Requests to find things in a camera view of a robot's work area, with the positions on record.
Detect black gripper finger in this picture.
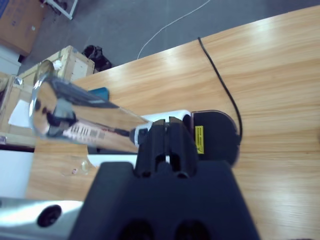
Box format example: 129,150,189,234
166,116,200,179
136,119,167,179

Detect clear drinking glass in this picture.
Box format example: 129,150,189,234
61,156,94,178

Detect white capsule coffee machine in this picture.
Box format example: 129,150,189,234
86,109,195,169

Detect teal plastic tray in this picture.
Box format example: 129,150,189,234
89,87,111,101

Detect black shoes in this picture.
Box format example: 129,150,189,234
81,44,113,73

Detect wooden crate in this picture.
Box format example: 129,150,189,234
0,44,96,149

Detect brown cardboard box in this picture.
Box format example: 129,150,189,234
0,0,48,57

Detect black power cable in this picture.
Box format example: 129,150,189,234
197,36,244,141

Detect thin white cable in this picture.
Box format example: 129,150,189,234
137,0,212,60

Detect white metal frame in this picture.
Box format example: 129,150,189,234
43,0,79,21

